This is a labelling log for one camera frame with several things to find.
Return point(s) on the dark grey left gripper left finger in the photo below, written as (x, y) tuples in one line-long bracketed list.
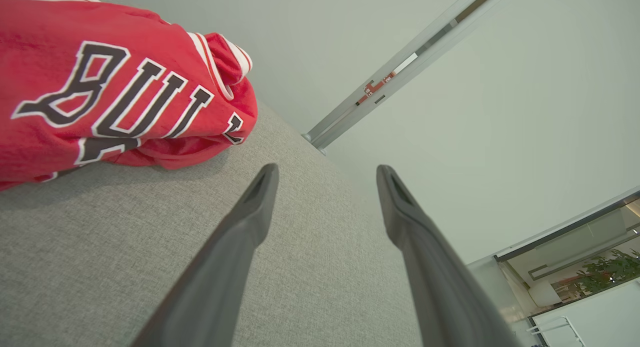
[(220, 272)]

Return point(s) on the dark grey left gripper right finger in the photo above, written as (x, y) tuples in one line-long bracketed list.
[(435, 282)]

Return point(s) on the red jersey with white sleeves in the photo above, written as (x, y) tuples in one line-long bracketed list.
[(45, 47)]

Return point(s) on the grey fabric sofa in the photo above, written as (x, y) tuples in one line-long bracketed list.
[(100, 247)]

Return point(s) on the green leafy plant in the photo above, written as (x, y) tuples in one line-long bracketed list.
[(607, 272)]

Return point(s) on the dark window frame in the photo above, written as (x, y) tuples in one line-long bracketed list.
[(560, 237)]

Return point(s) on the grey metal partition post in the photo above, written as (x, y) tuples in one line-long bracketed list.
[(350, 104)]

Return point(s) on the red sticker on post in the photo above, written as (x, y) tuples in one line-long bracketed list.
[(376, 87)]

